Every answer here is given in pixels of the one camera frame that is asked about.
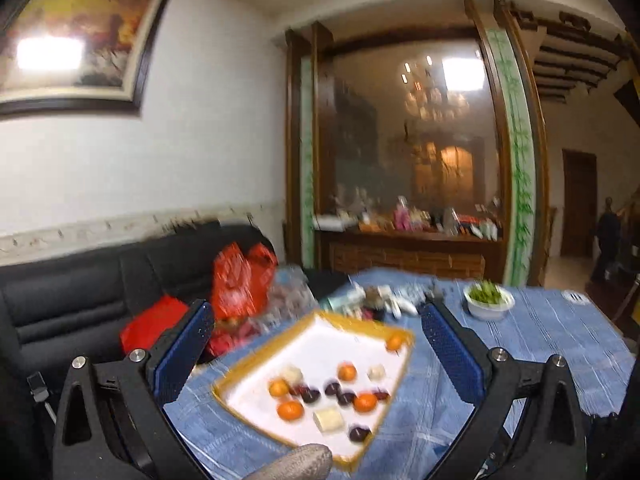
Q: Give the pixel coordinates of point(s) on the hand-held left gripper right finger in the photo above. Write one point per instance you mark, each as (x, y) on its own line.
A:
(450, 355)

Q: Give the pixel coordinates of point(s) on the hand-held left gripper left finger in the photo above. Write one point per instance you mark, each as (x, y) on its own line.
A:
(185, 355)

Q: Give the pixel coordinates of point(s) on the white square pastry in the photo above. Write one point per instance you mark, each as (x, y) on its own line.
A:
(328, 420)
(376, 372)

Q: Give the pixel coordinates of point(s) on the white foam tray yellow tape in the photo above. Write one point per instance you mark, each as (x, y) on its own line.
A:
(250, 396)

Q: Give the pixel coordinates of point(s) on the red gift box lid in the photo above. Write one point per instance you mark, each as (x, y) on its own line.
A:
(152, 325)

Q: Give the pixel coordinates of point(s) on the pink plastic bag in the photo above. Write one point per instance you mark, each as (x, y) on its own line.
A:
(230, 337)

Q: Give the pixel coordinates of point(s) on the white oval bowl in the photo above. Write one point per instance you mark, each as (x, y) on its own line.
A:
(487, 310)

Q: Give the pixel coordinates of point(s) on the green grapes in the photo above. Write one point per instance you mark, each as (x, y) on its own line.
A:
(486, 292)

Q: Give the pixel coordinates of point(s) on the white cotton glove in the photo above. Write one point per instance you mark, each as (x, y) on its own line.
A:
(397, 302)

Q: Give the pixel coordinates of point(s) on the dark jar with cork lid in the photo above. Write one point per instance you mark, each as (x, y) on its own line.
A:
(372, 305)

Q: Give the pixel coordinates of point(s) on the red plastic bag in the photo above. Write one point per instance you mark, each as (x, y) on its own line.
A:
(240, 275)

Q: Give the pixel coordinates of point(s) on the clear plastic bag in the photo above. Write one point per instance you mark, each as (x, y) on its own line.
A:
(292, 292)

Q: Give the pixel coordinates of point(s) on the black leather sofa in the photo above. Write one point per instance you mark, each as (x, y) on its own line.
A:
(75, 285)

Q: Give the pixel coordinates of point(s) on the pink bottle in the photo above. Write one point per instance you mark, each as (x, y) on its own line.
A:
(401, 217)

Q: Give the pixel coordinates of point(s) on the white tray on cabinet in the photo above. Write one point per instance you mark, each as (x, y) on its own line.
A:
(330, 223)

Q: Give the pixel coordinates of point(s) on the brown wooden door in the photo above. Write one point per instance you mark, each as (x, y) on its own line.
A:
(580, 205)

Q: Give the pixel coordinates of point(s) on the wooden glass cabinet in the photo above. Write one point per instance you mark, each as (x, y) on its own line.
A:
(380, 160)

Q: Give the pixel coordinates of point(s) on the framed wall painting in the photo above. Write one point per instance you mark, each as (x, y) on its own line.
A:
(75, 45)

